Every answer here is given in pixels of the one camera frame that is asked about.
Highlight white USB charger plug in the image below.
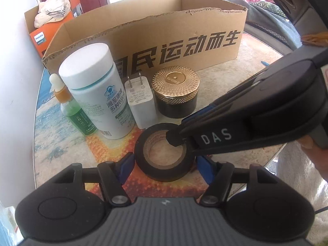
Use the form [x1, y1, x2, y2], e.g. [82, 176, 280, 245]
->
[124, 73, 158, 129]

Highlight white supplement bottle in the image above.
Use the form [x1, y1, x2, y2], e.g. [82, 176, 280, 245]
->
[58, 43, 134, 139]

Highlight orange Philips box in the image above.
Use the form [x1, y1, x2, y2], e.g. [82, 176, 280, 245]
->
[24, 0, 83, 56]

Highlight large brown cardboard box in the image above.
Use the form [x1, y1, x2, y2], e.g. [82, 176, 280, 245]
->
[42, 0, 247, 79]

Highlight black jar gold lid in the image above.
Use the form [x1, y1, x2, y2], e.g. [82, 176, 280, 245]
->
[152, 66, 200, 118]

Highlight beige cloth hat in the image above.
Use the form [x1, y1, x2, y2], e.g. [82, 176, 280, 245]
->
[34, 0, 71, 28]

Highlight black electrical tape roll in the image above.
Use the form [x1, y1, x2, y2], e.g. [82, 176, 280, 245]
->
[134, 123, 195, 182]

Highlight green dropper bottle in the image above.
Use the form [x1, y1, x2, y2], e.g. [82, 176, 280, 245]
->
[49, 73, 97, 136]

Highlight person's right hand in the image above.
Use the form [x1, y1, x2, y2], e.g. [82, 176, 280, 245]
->
[297, 135, 328, 181]

